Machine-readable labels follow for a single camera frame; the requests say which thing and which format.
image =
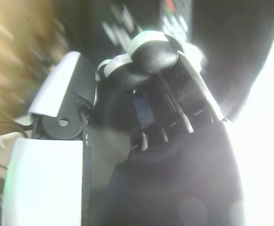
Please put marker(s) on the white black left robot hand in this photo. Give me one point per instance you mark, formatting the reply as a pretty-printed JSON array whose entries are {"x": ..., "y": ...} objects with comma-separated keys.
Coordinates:
[{"x": 162, "y": 164}]

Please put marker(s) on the black box with antenna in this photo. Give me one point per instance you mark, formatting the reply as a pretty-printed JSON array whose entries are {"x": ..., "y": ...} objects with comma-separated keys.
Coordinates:
[{"x": 174, "y": 23}]

